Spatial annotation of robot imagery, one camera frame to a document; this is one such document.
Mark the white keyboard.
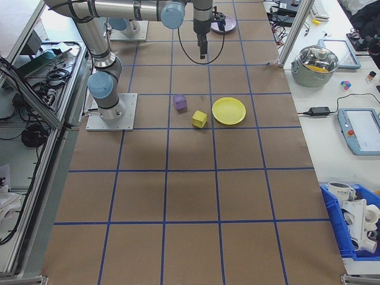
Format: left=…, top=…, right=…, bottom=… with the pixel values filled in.
left=309, top=0, right=331, bottom=22

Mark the large white pipe fitting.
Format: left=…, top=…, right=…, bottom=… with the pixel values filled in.
left=340, top=198, right=369, bottom=240

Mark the black adapter cable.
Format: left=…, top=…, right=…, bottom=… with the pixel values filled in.
left=297, top=93, right=380, bottom=116

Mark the black hub strip with plugs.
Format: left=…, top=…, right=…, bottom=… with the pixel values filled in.
left=273, top=26, right=286, bottom=48

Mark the grey box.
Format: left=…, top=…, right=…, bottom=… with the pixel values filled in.
left=27, top=29, right=50, bottom=56

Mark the green flat item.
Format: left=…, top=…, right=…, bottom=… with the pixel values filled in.
left=23, top=50, right=65, bottom=78

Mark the yellow cube block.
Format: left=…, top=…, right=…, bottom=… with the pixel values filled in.
left=191, top=110, right=208, bottom=129

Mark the purple round plate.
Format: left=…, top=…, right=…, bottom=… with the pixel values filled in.
left=210, top=12, right=238, bottom=34

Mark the black bag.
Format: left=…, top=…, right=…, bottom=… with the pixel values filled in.
left=349, top=0, right=380, bottom=57

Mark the steel cooking pot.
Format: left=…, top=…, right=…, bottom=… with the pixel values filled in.
left=290, top=45, right=340, bottom=88

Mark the white printed mug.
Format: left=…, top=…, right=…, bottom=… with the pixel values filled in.
left=327, top=181, right=356, bottom=205

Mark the aluminium profile post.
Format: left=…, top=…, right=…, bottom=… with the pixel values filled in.
left=277, top=0, right=312, bottom=69

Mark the purple cube block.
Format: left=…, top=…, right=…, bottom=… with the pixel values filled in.
left=173, top=94, right=188, bottom=113

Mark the black laptop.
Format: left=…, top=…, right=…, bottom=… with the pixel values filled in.
left=277, top=0, right=301, bottom=16

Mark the white square base plate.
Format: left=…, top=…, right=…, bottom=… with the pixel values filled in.
left=110, top=20, right=149, bottom=42
left=85, top=93, right=139, bottom=132

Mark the V-shaped metal bar frame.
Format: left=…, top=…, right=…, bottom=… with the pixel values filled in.
left=0, top=0, right=90, bottom=278

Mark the black power adapter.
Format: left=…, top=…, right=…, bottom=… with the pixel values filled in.
left=308, top=106, right=331, bottom=117

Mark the glass pot lid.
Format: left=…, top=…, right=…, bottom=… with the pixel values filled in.
left=298, top=45, right=340, bottom=74

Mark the white cloth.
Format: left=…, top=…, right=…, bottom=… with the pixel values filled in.
left=0, top=183, right=22, bottom=222

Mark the yellow round plate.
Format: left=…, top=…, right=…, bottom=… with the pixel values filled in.
left=211, top=97, right=247, bottom=126

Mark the blue grey teach pendant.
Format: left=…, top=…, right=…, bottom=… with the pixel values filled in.
left=316, top=38, right=362, bottom=70
left=337, top=107, right=380, bottom=156

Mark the aluminium corner bar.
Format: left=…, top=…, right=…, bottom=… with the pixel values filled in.
left=0, top=274, right=48, bottom=285
left=339, top=273, right=380, bottom=285

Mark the yellow item under lid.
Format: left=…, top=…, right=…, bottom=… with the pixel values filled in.
left=307, top=64, right=330, bottom=74

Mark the black cable coil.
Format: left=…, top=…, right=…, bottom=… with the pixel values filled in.
left=45, top=68, right=69, bottom=83
left=21, top=123, right=45, bottom=148

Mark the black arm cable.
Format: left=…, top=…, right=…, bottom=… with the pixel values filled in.
left=177, top=26, right=226, bottom=65

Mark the blue plastic bin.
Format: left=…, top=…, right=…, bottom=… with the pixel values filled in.
left=319, top=183, right=380, bottom=262

